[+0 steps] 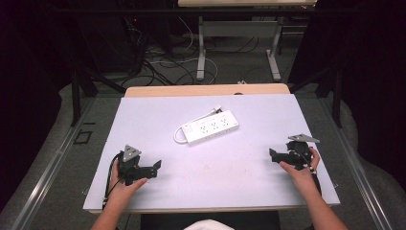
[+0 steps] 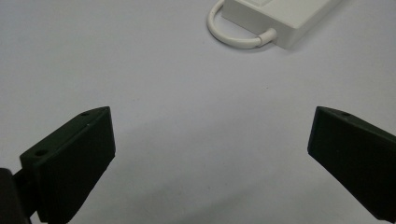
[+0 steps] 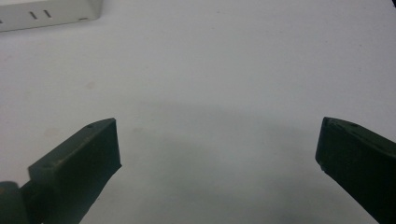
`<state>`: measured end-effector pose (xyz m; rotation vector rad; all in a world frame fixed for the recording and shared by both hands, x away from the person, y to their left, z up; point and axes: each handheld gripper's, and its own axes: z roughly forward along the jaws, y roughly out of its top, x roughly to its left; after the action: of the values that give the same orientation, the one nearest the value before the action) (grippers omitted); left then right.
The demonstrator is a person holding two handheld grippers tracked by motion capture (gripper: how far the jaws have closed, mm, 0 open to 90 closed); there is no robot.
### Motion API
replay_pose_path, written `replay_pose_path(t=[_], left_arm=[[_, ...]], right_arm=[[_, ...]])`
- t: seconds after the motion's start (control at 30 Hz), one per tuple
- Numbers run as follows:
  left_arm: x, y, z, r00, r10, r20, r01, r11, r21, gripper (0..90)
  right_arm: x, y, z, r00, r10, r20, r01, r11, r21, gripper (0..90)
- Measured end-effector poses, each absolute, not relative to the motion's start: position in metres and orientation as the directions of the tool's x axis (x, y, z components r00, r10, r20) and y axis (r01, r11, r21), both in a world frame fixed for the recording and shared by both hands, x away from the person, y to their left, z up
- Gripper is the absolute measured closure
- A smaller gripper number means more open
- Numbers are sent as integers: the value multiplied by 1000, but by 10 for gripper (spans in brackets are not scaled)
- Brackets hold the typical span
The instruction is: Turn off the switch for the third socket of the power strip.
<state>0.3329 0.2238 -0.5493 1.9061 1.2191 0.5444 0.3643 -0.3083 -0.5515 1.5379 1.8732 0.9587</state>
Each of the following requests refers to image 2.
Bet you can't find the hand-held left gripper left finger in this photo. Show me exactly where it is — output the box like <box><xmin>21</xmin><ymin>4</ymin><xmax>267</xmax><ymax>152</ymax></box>
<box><xmin>19</xmin><ymin>105</ymin><xmax>117</xmax><ymax>224</ymax></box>

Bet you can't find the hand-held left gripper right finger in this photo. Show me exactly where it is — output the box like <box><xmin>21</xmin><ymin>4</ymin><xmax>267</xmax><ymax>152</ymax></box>
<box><xmin>307</xmin><ymin>105</ymin><xmax>396</xmax><ymax>224</ymax></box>

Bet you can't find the white power strip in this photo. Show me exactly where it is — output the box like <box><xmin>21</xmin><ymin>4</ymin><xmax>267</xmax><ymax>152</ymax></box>
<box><xmin>221</xmin><ymin>0</ymin><xmax>344</xmax><ymax>49</ymax></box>

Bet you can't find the white power strip cable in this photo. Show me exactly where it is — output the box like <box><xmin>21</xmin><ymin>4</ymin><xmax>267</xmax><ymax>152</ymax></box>
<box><xmin>206</xmin><ymin>0</ymin><xmax>277</xmax><ymax>49</ymax></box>

